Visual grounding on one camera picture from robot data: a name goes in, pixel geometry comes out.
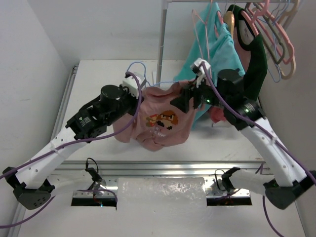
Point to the pink plastic hanger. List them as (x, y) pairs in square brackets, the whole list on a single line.
[(274, 32)]

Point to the white foam sheet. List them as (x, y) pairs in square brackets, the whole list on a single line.
[(161, 191)]

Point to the aluminium rail frame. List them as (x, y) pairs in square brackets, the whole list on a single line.
[(142, 168)]

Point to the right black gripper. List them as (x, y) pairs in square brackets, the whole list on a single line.
[(182, 101)]

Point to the beige plastic hanger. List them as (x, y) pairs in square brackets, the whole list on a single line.
[(286, 61)]

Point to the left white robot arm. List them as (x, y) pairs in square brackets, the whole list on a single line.
[(34, 183)]

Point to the dark green pink shirt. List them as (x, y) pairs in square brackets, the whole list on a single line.
[(250, 49)]

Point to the teal t shirt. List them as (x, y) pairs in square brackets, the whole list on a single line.
[(221, 48)]

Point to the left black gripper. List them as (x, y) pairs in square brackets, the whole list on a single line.
[(135, 99)]

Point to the pink wire hanger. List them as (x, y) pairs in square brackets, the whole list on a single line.
[(201, 25)]

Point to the coral red garment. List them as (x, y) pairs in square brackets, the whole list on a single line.
[(217, 114)]

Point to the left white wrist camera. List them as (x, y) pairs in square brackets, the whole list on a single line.
[(130, 82)]

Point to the pink printed t shirt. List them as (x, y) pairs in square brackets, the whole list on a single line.
[(160, 124)]

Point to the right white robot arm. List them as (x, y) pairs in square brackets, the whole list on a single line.
[(288, 180)]

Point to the wooden hanger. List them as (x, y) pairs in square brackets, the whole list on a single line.
[(229, 19)]

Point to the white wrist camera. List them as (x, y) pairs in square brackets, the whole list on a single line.
[(201, 67), (130, 82)]

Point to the grey plastic hanger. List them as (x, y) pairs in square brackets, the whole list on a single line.
[(272, 41)]

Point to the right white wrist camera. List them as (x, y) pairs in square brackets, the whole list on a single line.
[(201, 67)]

